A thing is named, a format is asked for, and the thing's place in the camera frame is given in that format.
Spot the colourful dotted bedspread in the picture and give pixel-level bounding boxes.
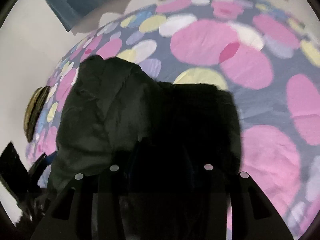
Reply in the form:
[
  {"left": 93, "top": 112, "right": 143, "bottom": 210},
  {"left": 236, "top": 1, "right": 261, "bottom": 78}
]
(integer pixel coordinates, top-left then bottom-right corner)
[{"left": 26, "top": 0, "right": 319, "bottom": 239}]

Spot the yellow black striped pillow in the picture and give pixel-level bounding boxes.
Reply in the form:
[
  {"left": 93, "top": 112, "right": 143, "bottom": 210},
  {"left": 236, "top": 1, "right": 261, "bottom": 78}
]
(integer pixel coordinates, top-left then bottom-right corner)
[{"left": 23, "top": 86, "right": 50, "bottom": 142}]

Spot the black jacket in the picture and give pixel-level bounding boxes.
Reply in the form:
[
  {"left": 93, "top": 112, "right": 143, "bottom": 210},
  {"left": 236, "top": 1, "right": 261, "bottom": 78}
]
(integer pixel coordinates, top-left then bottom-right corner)
[{"left": 47, "top": 55, "right": 245, "bottom": 240}]

